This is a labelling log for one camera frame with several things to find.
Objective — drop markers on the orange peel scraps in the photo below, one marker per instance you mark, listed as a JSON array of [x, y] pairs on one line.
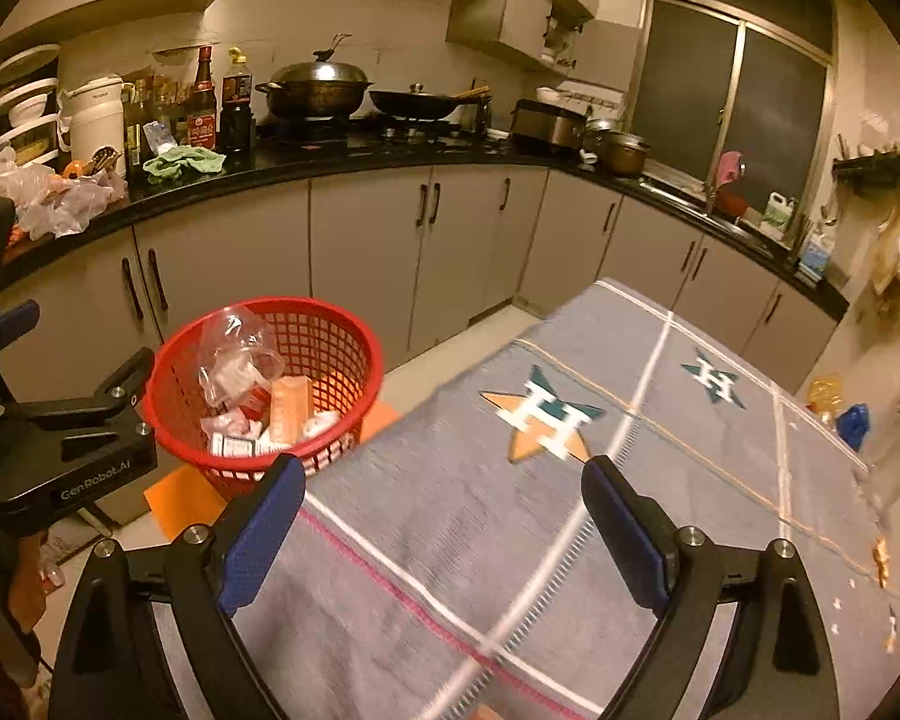
[[880, 555]]

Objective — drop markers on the green cloth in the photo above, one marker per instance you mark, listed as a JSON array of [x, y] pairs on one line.
[[172, 163]]

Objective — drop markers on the metal rectangular cooker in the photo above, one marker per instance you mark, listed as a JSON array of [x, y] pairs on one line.
[[548, 125]]

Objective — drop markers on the black frying pan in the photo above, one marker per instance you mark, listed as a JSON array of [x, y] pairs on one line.
[[420, 106]]

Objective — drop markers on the steel pot with lid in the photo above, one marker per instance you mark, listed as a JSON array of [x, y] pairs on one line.
[[621, 153]]

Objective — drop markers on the dark soy sauce bottle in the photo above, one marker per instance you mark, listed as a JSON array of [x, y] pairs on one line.
[[236, 114]]

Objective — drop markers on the blue white carton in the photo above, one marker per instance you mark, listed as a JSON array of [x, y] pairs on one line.
[[816, 254]]

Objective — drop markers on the white detergent jug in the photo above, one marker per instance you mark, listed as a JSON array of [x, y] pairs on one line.
[[777, 215]]

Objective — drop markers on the clear plastic bag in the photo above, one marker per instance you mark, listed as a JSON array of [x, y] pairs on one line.
[[237, 351]]

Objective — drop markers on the white rice cooker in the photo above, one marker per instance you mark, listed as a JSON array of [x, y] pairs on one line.
[[91, 117]]

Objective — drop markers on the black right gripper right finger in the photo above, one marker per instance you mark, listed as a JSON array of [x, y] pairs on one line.
[[776, 663]]

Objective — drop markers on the red label sauce bottle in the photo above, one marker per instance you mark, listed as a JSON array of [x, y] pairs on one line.
[[201, 105]]

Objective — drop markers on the clear plastic bags pile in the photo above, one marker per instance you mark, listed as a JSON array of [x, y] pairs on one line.
[[48, 204]]

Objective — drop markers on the white squeeze bottle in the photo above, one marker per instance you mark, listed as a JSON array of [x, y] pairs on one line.
[[319, 423]]

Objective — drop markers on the lidded steel wok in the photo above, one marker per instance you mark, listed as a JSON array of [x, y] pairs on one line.
[[320, 89]]

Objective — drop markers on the white small box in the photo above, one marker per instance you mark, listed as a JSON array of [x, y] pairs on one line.
[[223, 446]]

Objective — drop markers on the grey patterned tablecloth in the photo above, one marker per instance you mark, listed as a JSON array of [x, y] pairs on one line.
[[449, 562]]

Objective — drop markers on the white dish rack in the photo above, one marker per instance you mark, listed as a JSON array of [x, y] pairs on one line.
[[29, 104]]

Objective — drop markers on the lower kitchen cabinets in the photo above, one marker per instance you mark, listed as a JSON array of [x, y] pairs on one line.
[[417, 253]]

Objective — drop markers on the kitchen window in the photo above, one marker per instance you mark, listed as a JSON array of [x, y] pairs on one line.
[[711, 78]]

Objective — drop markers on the orange carton box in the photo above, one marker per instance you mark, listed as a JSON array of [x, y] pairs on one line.
[[291, 409]]

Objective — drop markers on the pink cloth on tap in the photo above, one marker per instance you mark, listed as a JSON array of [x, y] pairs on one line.
[[730, 169]]

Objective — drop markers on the black wall shelf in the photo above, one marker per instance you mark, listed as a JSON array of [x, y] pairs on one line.
[[877, 169]]

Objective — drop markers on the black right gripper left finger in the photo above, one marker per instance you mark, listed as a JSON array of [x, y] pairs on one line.
[[111, 662]]

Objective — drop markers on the red plastic mesh basket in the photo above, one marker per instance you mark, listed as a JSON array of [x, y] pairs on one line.
[[318, 340]]

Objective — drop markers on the orange stool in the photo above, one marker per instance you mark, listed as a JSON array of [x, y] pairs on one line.
[[183, 498]]

